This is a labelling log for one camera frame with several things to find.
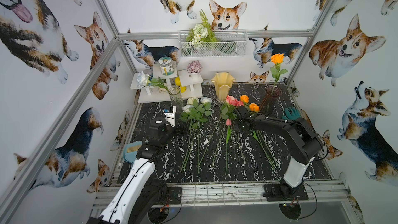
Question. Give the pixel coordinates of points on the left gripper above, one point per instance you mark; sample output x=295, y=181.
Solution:
x=179, y=126

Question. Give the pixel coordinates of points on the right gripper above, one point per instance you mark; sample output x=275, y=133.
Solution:
x=239, y=123

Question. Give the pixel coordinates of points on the pink rose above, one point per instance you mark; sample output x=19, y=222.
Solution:
x=226, y=112
x=239, y=104

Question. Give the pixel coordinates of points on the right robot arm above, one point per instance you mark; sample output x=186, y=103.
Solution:
x=302, y=142

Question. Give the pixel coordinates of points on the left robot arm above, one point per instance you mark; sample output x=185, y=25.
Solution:
x=141, y=190

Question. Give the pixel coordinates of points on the pink tulip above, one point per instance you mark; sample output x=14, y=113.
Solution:
x=228, y=136

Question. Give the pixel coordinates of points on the dark red glass vase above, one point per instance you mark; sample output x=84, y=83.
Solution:
x=267, y=105

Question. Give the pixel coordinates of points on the clear ribbed glass vase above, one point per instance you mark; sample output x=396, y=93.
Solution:
x=176, y=98

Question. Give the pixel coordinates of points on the yellow fluted vase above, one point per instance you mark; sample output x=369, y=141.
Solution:
x=223, y=82

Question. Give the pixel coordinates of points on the yellow bottle under shelf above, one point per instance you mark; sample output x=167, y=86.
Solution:
x=178, y=83

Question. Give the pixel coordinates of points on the teal rubber glove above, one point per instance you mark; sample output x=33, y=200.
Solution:
x=291, y=113

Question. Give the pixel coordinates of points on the blue label tin can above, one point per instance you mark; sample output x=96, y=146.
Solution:
x=149, y=74

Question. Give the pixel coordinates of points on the clear jar green lid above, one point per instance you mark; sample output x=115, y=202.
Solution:
x=166, y=66

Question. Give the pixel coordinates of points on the small purple flower pot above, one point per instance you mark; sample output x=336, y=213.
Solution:
x=194, y=67

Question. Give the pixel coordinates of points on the green fern white flower bouquet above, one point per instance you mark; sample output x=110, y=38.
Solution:
x=201, y=33

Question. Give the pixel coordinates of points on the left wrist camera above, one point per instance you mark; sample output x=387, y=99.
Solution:
x=170, y=113

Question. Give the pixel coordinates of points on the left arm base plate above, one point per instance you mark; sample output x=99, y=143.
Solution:
x=169, y=195

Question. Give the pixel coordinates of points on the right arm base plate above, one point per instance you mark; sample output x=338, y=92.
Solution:
x=282, y=192

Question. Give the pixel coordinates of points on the white wire wall basket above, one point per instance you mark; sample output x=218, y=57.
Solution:
x=229, y=44

